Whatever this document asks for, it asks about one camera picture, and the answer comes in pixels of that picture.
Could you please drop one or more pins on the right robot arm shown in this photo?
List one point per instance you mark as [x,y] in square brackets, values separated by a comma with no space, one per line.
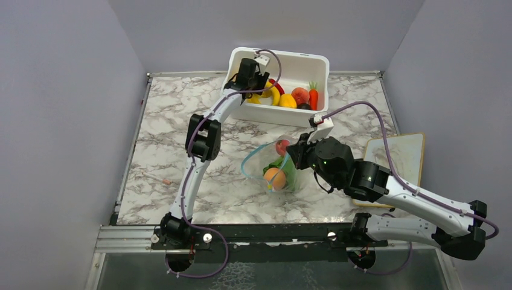
[453,227]

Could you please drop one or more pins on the orange carrot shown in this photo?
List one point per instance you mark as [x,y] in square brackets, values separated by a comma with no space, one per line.
[313,96]

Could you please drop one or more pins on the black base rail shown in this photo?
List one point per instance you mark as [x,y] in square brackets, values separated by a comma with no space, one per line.
[259,243]

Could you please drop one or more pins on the peach orange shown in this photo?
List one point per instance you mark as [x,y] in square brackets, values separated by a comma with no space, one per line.
[275,178]

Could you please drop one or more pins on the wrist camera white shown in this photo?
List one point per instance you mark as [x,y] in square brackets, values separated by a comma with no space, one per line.
[321,126]
[262,61]

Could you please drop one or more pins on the green lettuce head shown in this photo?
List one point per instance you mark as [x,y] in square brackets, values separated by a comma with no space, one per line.
[288,168]

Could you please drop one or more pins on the red chili pepper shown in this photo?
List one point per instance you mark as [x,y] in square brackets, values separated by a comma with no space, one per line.
[277,86]

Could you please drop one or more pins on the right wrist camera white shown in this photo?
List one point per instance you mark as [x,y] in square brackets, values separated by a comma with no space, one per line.
[321,126]

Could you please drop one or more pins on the yellow pepper left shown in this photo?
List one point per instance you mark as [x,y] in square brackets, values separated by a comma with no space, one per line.
[254,99]

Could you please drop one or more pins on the yellow pepper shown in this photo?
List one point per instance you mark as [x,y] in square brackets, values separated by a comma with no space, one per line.
[287,101]
[254,99]

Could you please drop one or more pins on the small pink-tipped stick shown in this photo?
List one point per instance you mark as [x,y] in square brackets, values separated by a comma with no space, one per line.
[156,178]

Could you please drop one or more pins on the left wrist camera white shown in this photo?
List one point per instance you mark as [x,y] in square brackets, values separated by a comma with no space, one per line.
[262,61]

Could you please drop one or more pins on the dark purple plum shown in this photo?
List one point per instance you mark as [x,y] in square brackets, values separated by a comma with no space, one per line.
[304,106]

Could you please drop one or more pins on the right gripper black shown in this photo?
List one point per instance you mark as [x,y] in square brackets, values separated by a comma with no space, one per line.
[297,150]

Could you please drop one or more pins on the white board wooden frame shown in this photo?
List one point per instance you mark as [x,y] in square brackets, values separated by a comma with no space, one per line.
[407,153]

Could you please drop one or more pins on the white plastic bin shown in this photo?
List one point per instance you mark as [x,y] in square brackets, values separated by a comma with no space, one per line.
[297,70]

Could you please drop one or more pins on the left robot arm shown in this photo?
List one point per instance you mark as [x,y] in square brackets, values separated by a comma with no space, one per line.
[203,144]

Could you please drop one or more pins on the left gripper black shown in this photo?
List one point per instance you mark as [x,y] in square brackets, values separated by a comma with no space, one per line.
[261,79]

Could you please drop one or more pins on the clear zip top bag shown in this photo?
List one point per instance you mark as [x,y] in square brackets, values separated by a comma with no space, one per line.
[253,164]

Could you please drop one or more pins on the yellow banana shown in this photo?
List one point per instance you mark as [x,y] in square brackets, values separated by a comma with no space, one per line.
[271,92]

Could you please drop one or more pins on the yellow pepper front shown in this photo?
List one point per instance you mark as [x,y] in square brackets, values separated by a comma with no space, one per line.
[287,101]

